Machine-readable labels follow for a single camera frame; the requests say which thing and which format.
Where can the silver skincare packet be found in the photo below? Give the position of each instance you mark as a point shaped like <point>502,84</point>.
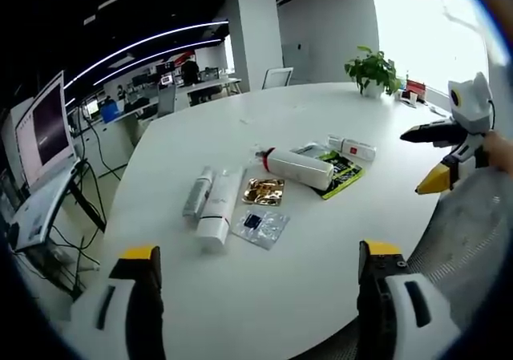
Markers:
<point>306,150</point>

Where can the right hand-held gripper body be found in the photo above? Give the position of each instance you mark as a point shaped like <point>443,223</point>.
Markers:
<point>471,103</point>

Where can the long white office desk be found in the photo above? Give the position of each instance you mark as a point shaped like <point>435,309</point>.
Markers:
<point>212,85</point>

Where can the blue box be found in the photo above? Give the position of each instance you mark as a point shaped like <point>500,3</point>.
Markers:
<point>110,112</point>

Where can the clear skincare sachet dark square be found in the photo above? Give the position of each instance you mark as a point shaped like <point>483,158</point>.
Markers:
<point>262,227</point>

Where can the white side desk black legs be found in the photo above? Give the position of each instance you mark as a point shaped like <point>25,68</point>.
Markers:
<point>44,207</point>

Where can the white skincare tube red stripe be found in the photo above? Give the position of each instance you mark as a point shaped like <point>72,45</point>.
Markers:
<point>218,209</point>

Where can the computer monitor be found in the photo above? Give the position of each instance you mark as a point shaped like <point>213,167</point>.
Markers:
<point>44,131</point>

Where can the grey mesh chair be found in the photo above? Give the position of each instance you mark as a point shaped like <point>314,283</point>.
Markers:
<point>473,296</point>

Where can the small white box red label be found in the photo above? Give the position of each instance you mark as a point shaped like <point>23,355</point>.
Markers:
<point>354,149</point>

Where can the green black skincare packet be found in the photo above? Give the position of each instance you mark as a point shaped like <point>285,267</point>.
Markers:
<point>344,175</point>

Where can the gold foil skincare sachet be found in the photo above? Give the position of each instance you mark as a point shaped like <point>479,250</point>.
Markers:
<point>263,191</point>

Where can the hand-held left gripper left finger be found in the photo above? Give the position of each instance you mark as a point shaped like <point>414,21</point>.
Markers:
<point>120,300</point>

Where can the silver skincare tube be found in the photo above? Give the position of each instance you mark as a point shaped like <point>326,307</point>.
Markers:
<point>196,193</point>

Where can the green potted plant white pot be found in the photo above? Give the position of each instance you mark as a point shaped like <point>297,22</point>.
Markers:
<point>372,73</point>

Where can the person's right hand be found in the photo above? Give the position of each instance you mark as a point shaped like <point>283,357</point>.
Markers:
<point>499,151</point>

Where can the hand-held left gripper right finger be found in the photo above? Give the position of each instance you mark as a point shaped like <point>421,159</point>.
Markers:
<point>401,304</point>

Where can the white office chair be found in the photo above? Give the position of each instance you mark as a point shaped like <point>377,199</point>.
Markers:
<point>277,77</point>

